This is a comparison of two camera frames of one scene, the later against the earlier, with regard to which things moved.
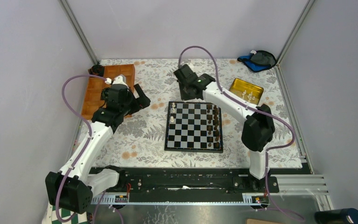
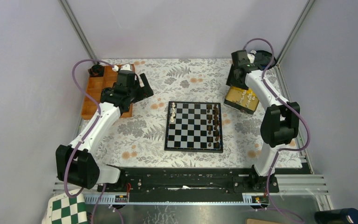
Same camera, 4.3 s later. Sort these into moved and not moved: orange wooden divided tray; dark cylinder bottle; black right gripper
Moved: black right gripper
Not moved: orange wooden divided tray; dark cylinder bottle
